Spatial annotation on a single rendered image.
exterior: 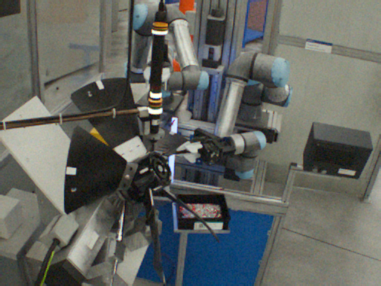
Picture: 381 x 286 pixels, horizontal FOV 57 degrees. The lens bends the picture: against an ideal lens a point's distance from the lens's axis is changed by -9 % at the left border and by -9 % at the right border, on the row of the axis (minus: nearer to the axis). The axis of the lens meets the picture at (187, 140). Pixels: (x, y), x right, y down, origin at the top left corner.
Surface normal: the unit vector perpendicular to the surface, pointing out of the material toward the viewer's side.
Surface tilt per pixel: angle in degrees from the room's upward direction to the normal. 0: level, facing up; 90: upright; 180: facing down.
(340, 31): 89
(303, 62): 90
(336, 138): 15
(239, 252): 90
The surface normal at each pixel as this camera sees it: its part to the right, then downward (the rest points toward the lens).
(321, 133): 0.03, -0.73
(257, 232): -0.19, 0.46
